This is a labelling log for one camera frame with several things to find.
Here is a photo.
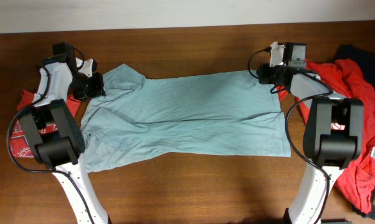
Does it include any light blue t-shirt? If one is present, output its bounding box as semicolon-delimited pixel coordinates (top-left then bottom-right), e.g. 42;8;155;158
81;64;291;172

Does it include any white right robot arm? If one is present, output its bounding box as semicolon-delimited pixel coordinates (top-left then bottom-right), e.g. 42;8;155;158
256;63;364;223

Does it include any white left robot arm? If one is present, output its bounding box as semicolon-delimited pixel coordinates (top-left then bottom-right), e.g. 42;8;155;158
18;57;111;223

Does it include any folded red printed t-shirt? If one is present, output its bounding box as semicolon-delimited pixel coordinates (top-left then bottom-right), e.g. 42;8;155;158
9;90;81;158

